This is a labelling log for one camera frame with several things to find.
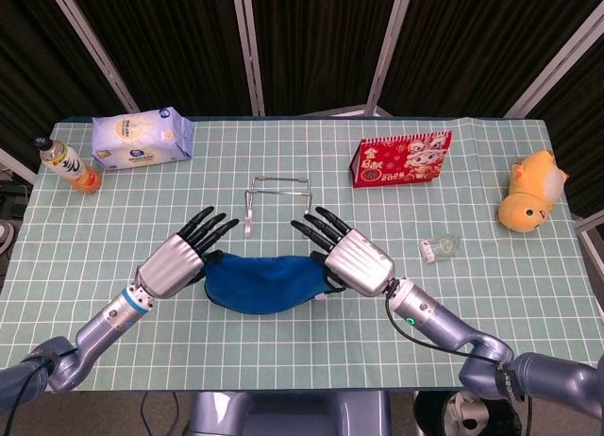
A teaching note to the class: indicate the blue cloth towel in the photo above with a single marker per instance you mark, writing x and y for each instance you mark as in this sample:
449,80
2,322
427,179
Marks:
264,287

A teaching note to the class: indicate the red cartoon desk calendar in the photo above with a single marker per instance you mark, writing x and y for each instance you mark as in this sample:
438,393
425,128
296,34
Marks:
401,164

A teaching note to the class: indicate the yellow plush toy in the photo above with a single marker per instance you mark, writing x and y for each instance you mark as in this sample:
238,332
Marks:
528,205

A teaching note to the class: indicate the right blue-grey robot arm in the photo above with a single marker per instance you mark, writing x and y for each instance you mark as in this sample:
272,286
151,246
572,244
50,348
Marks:
472,341

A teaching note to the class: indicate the orange drink bottle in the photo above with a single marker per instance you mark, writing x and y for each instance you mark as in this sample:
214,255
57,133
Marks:
71,167

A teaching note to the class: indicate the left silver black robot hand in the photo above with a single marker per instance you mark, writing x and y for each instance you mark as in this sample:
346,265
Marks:
172,263

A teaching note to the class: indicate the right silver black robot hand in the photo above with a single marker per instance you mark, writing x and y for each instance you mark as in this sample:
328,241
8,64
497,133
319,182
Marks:
361,261

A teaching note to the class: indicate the white blue tissue pack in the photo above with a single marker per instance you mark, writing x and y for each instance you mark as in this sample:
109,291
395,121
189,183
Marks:
137,139

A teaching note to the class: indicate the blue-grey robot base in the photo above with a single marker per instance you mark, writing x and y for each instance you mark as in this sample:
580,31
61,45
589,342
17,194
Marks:
288,414

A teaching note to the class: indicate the grey screen frame post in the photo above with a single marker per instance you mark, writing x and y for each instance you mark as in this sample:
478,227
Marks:
249,49
94,49
552,63
388,49

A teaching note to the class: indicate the dark equipment pile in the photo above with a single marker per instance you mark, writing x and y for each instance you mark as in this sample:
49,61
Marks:
11,205

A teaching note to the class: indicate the small clear plastic packet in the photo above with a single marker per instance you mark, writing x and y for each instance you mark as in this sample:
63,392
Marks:
441,247

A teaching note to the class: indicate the green grid tablecloth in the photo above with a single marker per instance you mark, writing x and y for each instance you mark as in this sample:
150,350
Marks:
283,351

